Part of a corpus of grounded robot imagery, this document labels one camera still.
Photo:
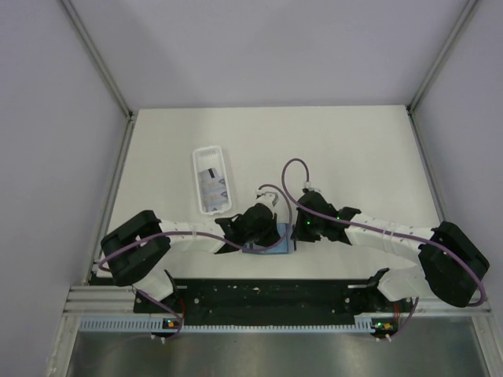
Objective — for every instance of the aluminium corner post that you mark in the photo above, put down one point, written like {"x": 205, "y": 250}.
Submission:
{"x": 95, "y": 57}
{"x": 468, "y": 11}

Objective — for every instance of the left aluminium corner post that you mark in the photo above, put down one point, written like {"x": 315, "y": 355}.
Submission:
{"x": 95, "y": 57}

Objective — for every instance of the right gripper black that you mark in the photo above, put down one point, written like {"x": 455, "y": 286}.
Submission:
{"x": 299, "y": 233}

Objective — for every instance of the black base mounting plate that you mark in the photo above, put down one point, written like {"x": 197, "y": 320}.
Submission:
{"x": 339, "y": 296}

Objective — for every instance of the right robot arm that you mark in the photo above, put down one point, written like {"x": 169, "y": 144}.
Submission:
{"x": 442, "y": 260}

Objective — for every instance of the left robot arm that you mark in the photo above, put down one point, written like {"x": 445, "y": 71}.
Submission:
{"x": 136, "y": 252}

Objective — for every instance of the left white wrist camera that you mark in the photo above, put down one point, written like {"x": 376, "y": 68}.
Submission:
{"x": 267, "y": 198}

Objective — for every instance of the aluminium frame rail front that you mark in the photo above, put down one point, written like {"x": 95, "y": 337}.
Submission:
{"x": 105, "y": 300}

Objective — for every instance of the grey slotted cable duct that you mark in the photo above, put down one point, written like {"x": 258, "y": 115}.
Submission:
{"x": 160, "y": 324}

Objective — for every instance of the silver VIP card middle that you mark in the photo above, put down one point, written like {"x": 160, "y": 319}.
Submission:
{"x": 210, "y": 179}

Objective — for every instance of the right aluminium corner post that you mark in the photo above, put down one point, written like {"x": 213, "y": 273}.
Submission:
{"x": 468, "y": 11}

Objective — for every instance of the silver VIP card bottom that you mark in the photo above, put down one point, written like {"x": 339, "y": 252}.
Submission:
{"x": 215, "y": 199}

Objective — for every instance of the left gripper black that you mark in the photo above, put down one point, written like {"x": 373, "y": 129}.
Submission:
{"x": 273, "y": 236}

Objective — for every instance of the blue leather card holder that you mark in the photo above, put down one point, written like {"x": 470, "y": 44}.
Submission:
{"x": 286, "y": 246}

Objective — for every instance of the silver vip card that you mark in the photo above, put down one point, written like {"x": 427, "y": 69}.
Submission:
{"x": 215, "y": 199}
{"x": 210, "y": 179}

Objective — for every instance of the white plastic basket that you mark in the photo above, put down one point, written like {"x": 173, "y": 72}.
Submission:
{"x": 205, "y": 158}

